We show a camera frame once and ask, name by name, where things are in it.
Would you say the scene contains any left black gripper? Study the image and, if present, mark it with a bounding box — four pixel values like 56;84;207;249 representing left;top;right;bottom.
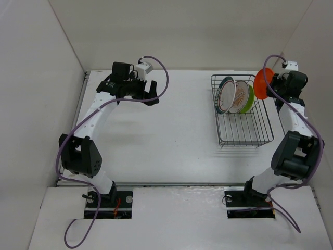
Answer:
123;72;159;106

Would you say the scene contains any lime green plate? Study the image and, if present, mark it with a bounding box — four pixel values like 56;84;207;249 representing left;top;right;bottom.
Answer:
240;85;255;114

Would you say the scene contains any orange sunburst patterned plate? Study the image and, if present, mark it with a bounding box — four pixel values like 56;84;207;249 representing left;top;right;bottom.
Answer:
228;81;249;114

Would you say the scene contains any green rimmed white plate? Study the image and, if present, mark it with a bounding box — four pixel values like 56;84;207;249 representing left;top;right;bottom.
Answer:
214;76;236;114

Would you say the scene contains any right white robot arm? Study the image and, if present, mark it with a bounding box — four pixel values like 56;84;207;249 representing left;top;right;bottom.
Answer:
240;70;324;205

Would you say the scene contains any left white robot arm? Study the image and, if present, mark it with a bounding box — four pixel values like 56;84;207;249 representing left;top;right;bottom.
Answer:
59;61;159;207

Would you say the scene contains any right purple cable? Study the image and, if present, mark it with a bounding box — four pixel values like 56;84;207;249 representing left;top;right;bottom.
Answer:
263;54;325;234

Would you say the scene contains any purple cable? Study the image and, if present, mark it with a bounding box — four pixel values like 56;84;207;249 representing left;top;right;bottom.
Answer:
55;55;170;248
263;54;325;234

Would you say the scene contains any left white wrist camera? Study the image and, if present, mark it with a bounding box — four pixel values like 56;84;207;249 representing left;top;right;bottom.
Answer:
134;61;153;81

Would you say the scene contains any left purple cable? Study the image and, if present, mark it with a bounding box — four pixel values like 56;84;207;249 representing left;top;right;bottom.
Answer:
55;55;170;248

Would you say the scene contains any black wire dish rack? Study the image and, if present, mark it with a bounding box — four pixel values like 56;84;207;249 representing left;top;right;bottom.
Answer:
211;73;274;147

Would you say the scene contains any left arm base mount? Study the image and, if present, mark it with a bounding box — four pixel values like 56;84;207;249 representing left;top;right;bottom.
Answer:
82;191;133;219

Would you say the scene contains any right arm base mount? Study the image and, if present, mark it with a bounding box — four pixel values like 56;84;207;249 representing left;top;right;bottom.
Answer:
222;190;275;219

